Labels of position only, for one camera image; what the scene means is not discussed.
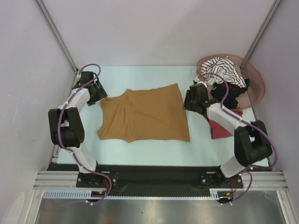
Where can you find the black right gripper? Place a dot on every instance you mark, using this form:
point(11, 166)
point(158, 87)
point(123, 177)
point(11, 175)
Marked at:
point(186, 104)

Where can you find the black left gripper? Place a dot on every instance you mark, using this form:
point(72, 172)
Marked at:
point(101, 94)

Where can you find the mustard yellow tank top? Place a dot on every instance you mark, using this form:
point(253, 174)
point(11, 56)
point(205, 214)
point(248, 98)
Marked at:
point(155, 114)

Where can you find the red tank top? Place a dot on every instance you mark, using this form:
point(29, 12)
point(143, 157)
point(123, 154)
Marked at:
point(219, 130)

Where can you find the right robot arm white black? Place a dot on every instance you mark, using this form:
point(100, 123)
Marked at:
point(251, 141)

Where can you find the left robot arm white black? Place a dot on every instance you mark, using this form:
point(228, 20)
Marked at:
point(67, 131)

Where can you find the black white striped tank top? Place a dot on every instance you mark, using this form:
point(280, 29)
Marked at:
point(224, 68)

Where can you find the pink translucent laundry basket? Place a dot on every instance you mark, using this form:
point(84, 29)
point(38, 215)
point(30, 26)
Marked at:
point(245, 69)

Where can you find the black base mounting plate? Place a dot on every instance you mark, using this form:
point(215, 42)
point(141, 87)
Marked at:
point(150, 181)

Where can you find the grey slotted cable duct right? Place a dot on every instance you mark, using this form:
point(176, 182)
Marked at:
point(222, 193)

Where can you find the grey slotted cable duct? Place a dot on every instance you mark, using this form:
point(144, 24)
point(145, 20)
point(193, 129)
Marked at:
point(222, 193)
point(74, 194)

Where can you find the aluminium frame rail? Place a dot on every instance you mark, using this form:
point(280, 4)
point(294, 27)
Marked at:
point(56, 180)

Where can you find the left aluminium corner post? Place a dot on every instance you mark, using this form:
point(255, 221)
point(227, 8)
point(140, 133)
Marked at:
point(54, 30)

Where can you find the aluminium corner post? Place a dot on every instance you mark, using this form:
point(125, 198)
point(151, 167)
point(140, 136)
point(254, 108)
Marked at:
point(263, 28)
point(54, 30)

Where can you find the right aluminium corner post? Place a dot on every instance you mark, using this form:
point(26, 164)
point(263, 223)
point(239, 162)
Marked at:
point(263, 28)

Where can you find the grey slotted cable duct left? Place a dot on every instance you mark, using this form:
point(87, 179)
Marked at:
point(74, 194)

